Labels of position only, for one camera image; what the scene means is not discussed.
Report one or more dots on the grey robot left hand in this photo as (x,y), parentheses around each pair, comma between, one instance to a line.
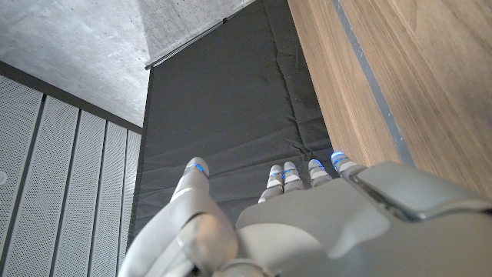
(346,238)

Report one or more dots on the black backdrop curtain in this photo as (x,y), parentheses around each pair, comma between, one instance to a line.
(230,96)

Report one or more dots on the black backdrop stand pole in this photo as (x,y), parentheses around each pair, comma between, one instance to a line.
(184,44)

